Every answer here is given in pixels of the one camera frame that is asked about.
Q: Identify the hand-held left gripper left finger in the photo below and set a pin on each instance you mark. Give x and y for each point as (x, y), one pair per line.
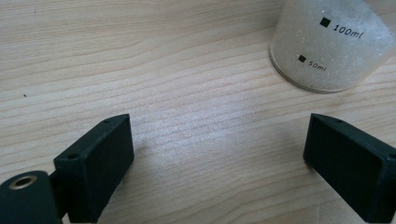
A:
(96, 165)

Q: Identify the clear jar with white powder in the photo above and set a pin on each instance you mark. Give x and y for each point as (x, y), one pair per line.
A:
(327, 43)

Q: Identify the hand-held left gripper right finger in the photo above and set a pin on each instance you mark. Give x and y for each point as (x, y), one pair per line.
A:
(351, 168)

